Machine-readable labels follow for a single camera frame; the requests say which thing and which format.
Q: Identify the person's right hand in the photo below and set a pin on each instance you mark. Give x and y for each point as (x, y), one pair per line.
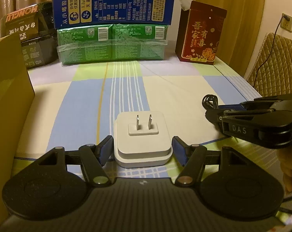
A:
(288, 169)

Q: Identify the black Hongli food container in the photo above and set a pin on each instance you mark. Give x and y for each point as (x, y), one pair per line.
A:
(32, 36)

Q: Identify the checkered cloth desktop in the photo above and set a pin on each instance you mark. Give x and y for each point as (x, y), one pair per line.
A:
(87, 101)

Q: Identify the white charger adapter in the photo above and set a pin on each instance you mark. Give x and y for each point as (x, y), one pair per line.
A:
(142, 147)

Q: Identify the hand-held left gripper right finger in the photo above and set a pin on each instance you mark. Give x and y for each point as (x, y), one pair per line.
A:
(179, 151)

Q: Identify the brown cardboard box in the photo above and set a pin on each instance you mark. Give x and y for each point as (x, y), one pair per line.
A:
(8, 101)

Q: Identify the quilted chair back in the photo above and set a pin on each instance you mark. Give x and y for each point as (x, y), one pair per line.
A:
(276, 65)

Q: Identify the wooden wardrobe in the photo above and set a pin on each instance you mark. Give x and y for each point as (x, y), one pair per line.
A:
(230, 17)

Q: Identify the wrapped green carton pack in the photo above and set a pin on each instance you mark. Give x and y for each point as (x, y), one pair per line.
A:
(112, 44)

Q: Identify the red gift box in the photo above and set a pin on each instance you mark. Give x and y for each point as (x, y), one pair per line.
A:
(200, 33)

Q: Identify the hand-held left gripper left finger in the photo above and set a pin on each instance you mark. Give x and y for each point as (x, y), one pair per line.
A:
(103, 151)

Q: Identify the blue milk carton case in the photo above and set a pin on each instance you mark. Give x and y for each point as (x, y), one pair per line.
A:
(112, 7)

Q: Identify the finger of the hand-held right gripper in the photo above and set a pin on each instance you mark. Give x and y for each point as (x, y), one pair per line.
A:
(237, 125)
(269, 102)

